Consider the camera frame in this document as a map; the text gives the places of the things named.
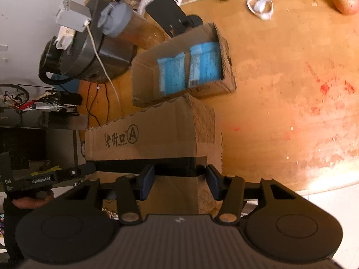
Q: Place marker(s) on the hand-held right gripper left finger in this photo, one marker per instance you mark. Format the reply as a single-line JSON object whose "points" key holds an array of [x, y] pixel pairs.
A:
{"points": [[147, 182]]}

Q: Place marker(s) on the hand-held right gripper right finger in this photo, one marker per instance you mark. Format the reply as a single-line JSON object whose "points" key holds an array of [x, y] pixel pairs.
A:
{"points": [[213, 182]]}

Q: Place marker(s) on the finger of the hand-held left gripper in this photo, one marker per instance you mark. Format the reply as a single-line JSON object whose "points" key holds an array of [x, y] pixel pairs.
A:
{"points": [[78, 171]]}

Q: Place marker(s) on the taped cardboard box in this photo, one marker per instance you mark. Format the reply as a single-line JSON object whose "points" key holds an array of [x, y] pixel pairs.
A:
{"points": [[157, 134]]}

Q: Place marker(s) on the blue tissue packet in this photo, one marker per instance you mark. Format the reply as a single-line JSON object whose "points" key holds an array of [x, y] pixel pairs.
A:
{"points": [[204, 64], [171, 72]]}

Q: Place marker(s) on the round wooden desktop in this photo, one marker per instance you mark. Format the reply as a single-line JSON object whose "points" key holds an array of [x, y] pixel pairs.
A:
{"points": [[280, 89]]}

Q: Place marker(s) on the person's left hand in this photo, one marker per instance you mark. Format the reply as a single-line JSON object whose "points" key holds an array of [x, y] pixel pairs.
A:
{"points": [[30, 204]]}

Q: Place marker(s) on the black box device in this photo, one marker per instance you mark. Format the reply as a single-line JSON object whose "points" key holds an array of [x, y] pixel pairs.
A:
{"points": [[70, 98]]}

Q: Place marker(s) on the red bicycle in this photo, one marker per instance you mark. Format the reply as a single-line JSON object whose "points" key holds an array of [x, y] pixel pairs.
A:
{"points": [[19, 98]]}

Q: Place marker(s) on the blue cloth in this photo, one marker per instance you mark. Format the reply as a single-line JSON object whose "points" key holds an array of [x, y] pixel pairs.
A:
{"points": [[63, 84]]}

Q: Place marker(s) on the silver multi cooker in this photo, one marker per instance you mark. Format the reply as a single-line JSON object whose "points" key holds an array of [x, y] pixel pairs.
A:
{"points": [[115, 56]]}

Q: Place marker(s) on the grey power adapter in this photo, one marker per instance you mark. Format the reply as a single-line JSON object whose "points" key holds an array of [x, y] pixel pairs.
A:
{"points": [[71, 19]]}

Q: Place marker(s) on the grey lid shaker bottle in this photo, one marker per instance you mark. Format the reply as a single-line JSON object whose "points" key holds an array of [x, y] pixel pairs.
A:
{"points": [[126, 22]]}

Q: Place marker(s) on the dark grey phone stand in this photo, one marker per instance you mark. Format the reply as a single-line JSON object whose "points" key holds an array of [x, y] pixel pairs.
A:
{"points": [[171, 14]]}

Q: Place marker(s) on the paper wrapped chopsticks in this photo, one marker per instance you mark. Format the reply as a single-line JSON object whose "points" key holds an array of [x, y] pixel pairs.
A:
{"points": [[195, 0]]}

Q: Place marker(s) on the red yellow apple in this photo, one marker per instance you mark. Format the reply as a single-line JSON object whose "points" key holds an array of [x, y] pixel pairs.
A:
{"points": [[347, 0]]}

